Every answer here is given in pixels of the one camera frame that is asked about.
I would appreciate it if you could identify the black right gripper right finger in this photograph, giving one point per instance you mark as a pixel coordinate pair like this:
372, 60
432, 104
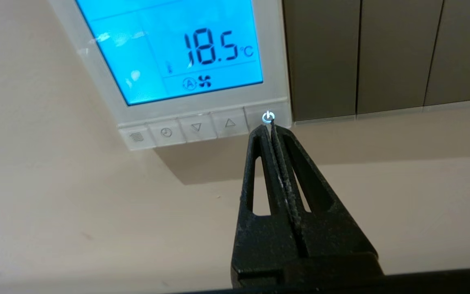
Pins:
333, 239

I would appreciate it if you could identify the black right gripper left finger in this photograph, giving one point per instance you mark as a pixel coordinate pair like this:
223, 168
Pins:
259, 243

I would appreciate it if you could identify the white wall thermostat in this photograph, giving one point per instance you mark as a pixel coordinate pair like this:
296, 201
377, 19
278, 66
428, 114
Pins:
157, 41

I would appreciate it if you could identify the grey triple rocker wall switch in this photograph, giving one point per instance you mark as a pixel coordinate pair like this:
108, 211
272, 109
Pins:
398, 53

